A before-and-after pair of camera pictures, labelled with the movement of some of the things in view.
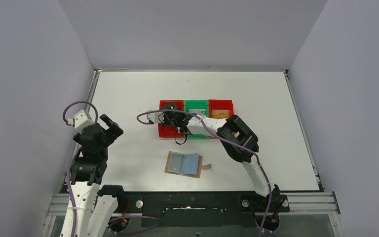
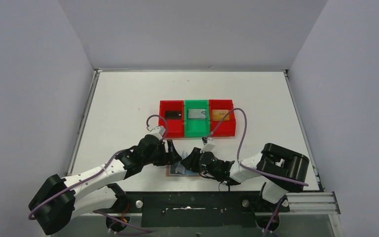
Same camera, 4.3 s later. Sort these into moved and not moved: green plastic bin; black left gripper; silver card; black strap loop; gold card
Moved: black strap loop; black left gripper
Not moved: silver card; gold card; green plastic bin
